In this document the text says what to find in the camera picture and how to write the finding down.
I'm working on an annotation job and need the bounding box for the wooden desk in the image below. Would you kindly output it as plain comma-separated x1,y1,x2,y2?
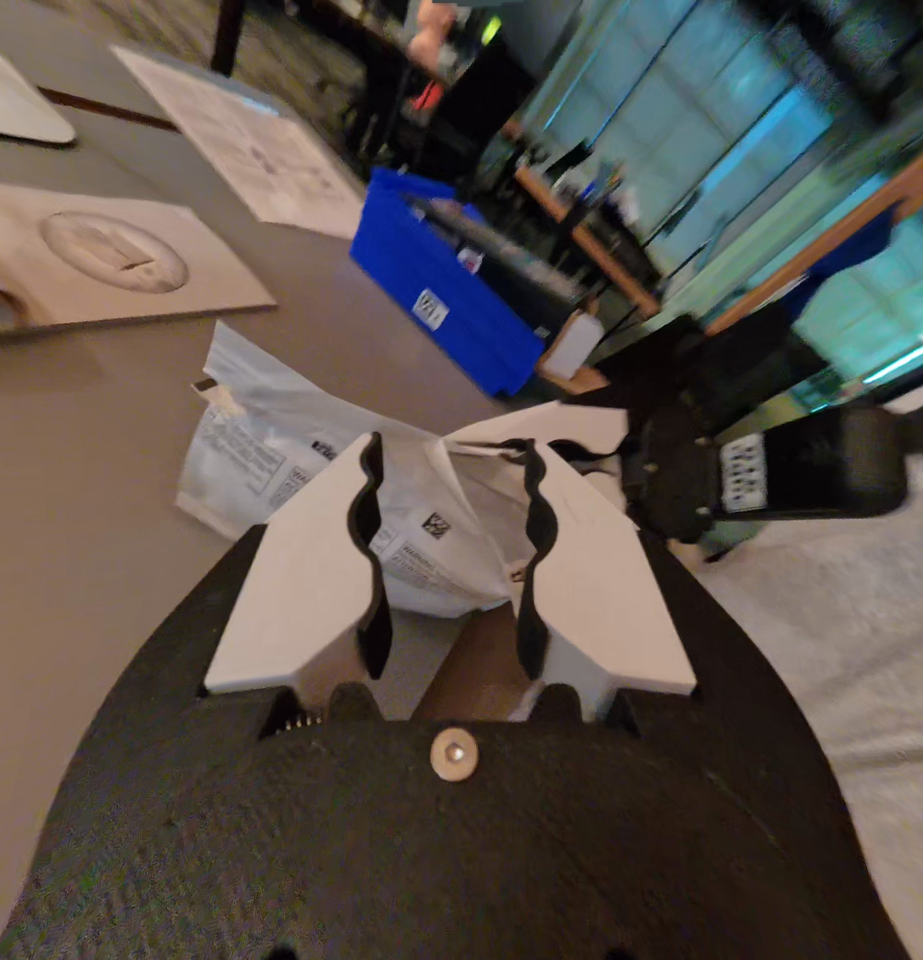
512,163,663,320

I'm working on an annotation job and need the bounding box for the blue plastic bin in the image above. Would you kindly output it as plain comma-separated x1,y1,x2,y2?
349,166,547,399

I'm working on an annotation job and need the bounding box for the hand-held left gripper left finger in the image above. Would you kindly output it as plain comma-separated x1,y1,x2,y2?
204,431,394,708

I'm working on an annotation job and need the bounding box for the printed paper sheet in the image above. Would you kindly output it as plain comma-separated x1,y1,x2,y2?
110,45,367,241

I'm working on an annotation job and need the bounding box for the white paper bag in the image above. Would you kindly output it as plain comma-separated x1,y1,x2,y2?
175,321,635,620

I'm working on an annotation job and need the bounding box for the open instruction booklet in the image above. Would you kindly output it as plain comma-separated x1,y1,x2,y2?
0,180,277,336

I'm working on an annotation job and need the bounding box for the person's grey clothing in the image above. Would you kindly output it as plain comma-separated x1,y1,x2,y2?
686,450,923,960

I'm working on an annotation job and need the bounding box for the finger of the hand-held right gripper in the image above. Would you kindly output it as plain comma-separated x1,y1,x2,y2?
574,457,629,515
442,401,634,462

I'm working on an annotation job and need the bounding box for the white stand base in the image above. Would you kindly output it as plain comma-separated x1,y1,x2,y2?
0,33,78,145

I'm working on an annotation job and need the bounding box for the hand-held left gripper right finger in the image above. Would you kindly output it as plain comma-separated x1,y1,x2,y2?
515,438,697,721

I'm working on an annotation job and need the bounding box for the black cardboard box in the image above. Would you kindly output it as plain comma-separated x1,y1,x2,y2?
409,193,592,320

